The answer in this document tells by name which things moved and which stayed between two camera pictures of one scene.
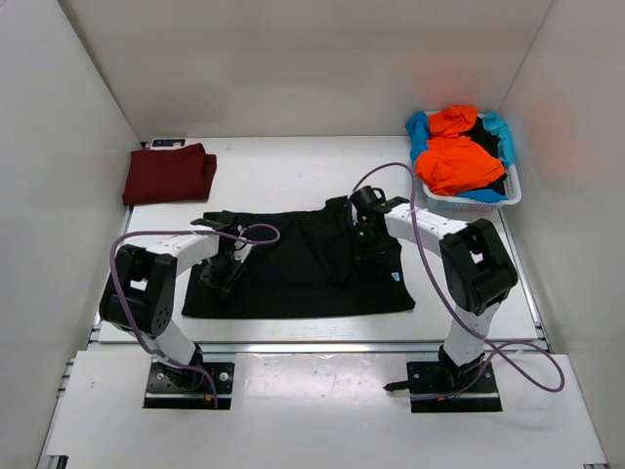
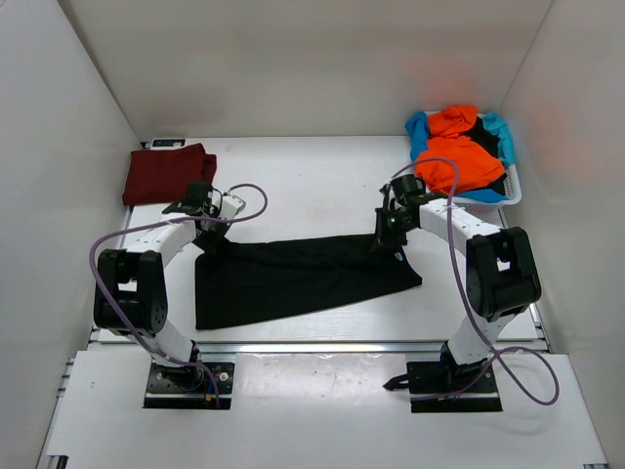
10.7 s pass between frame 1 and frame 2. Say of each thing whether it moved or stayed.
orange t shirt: stayed
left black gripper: moved
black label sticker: stayed
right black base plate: stayed
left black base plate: stayed
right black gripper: moved
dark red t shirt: stayed
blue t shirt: stayed
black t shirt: moved
